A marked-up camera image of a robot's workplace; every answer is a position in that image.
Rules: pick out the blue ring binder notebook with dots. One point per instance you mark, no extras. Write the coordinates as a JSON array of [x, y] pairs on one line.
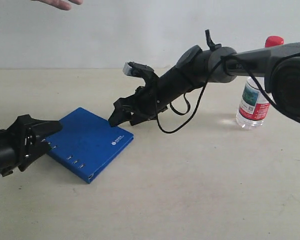
[[87, 143]]

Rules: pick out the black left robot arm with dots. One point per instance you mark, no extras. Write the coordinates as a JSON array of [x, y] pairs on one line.
[[4, 151]]

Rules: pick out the clear water bottle red cap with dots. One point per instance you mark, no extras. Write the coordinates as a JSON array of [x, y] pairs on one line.
[[253, 106]]

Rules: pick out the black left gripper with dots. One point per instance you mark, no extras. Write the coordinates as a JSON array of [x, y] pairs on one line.
[[23, 135]]

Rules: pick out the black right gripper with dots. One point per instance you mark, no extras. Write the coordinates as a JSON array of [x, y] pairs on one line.
[[144, 104]]

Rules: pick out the person's bare hand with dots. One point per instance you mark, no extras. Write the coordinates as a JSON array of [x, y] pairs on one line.
[[64, 5]]

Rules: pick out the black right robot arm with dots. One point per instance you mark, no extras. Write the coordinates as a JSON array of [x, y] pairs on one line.
[[279, 66]]

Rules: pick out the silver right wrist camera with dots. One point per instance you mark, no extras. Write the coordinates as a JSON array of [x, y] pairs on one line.
[[130, 69]]

